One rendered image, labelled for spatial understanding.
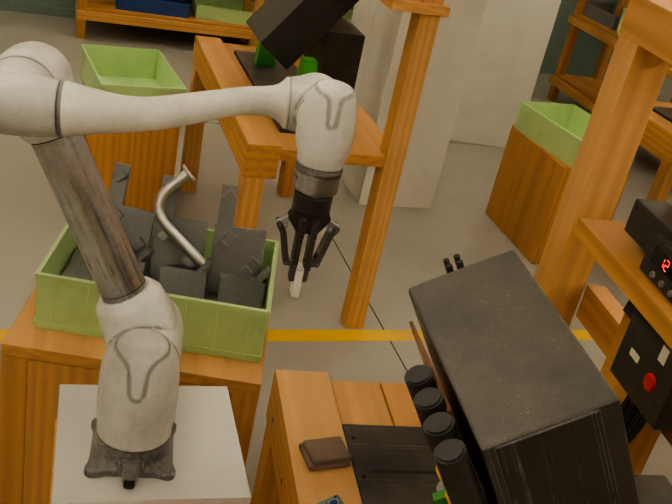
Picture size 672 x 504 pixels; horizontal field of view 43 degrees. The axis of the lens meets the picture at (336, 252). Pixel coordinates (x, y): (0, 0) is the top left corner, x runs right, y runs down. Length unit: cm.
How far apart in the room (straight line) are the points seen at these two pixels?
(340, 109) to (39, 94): 52
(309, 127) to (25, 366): 117
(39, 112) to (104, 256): 40
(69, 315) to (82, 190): 67
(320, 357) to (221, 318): 158
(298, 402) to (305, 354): 176
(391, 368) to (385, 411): 173
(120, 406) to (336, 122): 70
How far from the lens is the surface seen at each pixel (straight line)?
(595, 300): 213
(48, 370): 241
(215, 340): 236
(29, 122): 158
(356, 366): 386
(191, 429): 199
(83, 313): 239
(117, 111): 158
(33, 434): 255
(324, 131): 156
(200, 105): 164
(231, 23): 787
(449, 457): 102
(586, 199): 205
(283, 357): 381
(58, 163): 178
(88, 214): 181
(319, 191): 161
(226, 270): 253
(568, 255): 211
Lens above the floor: 218
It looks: 27 degrees down
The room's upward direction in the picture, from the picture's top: 13 degrees clockwise
